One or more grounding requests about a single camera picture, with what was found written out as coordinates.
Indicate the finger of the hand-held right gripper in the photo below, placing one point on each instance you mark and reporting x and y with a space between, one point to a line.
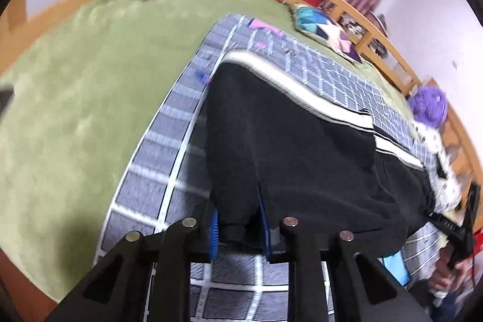
472 209
445 224

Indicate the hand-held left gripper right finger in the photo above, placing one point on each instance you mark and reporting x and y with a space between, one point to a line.
265 239

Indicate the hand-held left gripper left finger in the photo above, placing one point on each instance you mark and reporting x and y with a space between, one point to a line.
214 237

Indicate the black pants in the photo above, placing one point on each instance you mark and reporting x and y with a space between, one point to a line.
302 156

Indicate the person's right hand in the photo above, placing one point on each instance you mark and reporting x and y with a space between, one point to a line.
441 280

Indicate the dark cloth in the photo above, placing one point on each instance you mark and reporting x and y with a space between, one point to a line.
442 167

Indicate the person's blue jeans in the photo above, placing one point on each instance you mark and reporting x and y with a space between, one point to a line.
449 311

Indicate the white floral pillow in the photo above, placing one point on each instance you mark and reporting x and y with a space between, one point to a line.
434 141

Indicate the purple plush toy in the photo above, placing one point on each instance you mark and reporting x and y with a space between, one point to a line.
428 107

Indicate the plaid blanket with stars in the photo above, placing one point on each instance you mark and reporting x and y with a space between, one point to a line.
166 126

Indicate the green bed blanket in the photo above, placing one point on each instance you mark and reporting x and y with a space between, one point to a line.
94 80

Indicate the geometric patterned pillow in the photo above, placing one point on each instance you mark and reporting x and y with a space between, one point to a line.
320 24

